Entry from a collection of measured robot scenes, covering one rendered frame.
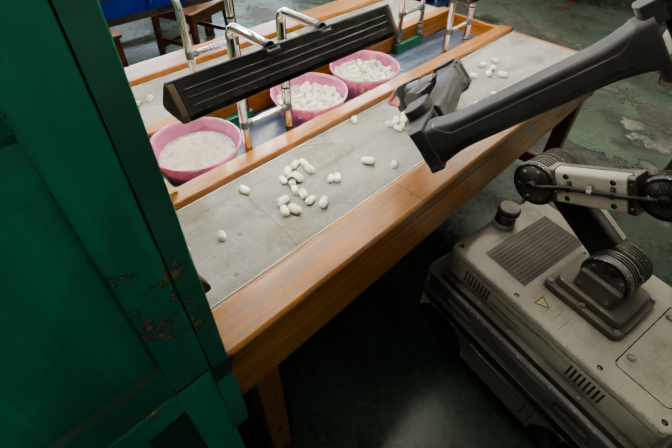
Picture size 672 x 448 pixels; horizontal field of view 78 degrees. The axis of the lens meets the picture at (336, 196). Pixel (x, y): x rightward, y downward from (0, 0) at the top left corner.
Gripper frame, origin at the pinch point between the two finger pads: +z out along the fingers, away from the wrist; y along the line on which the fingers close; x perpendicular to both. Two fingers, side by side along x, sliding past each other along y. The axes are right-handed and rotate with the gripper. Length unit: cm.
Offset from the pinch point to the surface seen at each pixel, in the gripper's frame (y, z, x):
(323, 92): -1.7, 30.2, -12.1
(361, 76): -19.4, 28.1, -11.2
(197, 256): 70, 3, 9
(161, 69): 33, 67, -46
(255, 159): 41.2, 14.7, -3.5
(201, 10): -54, 184, -102
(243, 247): 61, -1, 12
